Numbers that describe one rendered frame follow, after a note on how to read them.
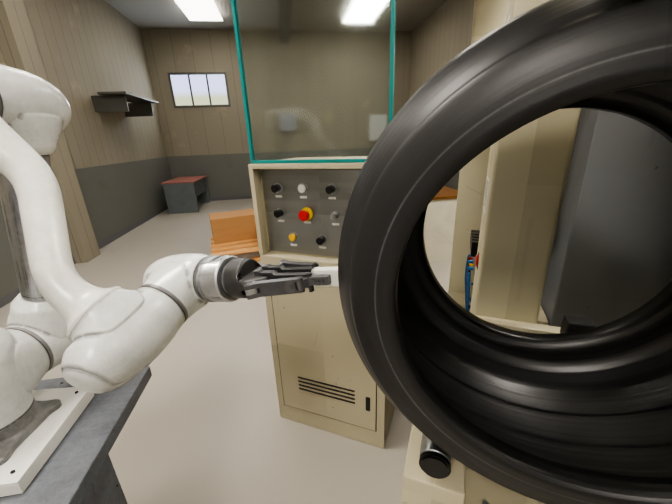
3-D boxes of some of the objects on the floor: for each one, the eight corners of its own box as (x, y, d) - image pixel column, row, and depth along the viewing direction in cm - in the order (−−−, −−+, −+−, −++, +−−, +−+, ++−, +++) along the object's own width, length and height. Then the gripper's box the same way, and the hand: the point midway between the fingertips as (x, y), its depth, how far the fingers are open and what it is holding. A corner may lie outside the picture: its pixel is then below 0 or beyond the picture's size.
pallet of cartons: (300, 233, 482) (298, 203, 466) (321, 251, 404) (319, 214, 388) (210, 247, 435) (203, 213, 419) (213, 270, 357) (206, 229, 341)
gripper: (204, 273, 53) (334, 269, 43) (250, 248, 64) (361, 241, 55) (216, 313, 55) (343, 317, 45) (259, 282, 66) (367, 281, 57)
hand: (333, 276), depth 51 cm, fingers closed
